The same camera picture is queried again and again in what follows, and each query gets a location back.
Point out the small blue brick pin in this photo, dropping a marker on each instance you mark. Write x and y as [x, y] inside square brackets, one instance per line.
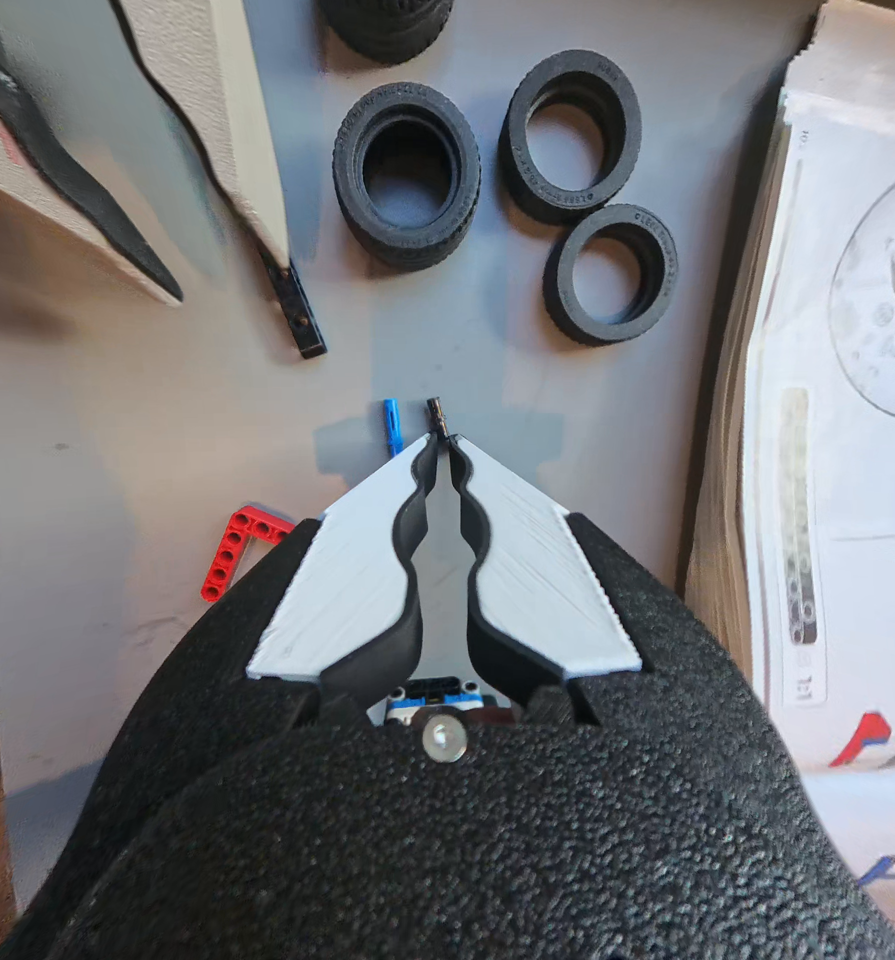
[393, 427]

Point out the black rubber tire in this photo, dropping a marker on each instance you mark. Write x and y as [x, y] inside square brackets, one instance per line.
[511, 142]
[346, 180]
[387, 30]
[556, 285]

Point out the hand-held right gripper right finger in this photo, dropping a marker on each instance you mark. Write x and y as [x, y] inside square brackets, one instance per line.
[552, 592]

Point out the long black brick beam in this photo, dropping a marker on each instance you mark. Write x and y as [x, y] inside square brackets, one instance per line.
[297, 315]

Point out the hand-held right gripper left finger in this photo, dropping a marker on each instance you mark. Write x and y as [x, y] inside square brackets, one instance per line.
[335, 592]

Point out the small black brick pin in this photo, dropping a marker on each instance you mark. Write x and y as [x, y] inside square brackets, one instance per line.
[438, 416]

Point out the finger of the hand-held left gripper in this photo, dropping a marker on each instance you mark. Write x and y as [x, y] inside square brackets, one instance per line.
[215, 90]
[42, 195]

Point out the red angled brick beam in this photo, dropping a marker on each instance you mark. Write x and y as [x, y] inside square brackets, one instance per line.
[226, 555]

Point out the grey desk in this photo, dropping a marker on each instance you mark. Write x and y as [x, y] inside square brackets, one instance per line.
[117, 450]

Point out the open instruction booklet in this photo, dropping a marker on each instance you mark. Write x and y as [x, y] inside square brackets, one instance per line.
[830, 450]

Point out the toy brick race car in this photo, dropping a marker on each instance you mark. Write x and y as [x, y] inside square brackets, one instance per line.
[432, 694]

